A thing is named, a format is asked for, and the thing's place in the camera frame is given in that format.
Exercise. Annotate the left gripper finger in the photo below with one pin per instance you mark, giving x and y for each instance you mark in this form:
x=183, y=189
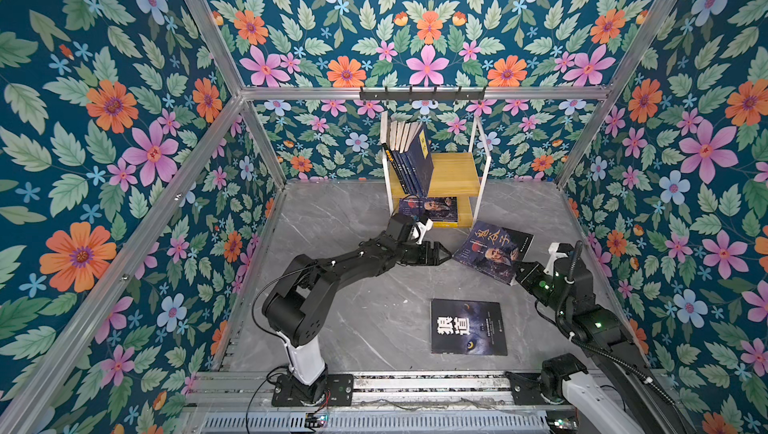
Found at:
x=436, y=260
x=438, y=249

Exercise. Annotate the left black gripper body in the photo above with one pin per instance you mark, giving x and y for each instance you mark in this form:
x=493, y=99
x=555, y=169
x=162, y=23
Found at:
x=418, y=254

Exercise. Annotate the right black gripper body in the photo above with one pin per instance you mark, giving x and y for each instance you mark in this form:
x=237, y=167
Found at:
x=537, y=283

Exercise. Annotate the dark illustrated cover book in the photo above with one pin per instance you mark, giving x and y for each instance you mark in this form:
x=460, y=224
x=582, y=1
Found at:
x=434, y=208

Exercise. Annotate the purple book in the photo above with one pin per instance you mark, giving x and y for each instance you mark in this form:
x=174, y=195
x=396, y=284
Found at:
x=494, y=251

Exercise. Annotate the black wolf cover book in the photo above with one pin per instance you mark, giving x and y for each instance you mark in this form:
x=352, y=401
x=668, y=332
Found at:
x=465, y=327

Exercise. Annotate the navy book yellow label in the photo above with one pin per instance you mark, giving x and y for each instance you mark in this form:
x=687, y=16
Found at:
x=391, y=154

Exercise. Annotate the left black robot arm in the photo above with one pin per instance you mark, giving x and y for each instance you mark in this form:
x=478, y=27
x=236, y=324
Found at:
x=300, y=300

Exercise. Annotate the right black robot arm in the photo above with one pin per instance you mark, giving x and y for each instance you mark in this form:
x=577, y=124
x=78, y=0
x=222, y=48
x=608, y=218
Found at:
x=565, y=286

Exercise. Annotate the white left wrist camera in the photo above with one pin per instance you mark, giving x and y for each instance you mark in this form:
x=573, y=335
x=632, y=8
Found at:
x=420, y=229

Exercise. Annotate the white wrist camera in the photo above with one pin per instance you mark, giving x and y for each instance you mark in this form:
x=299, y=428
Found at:
x=420, y=229
x=558, y=251

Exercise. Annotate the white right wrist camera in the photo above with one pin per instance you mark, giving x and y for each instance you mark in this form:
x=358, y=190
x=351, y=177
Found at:
x=558, y=251

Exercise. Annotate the wooden shelf white frame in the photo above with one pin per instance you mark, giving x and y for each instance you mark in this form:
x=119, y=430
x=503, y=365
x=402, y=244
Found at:
x=455, y=175

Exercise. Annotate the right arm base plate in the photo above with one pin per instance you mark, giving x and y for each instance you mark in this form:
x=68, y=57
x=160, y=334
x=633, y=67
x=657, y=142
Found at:
x=526, y=389

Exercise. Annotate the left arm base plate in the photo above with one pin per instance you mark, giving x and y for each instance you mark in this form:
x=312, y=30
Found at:
x=329, y=390

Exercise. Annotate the black hook rail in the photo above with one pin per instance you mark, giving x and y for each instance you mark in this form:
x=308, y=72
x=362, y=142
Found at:
x=440, y=94

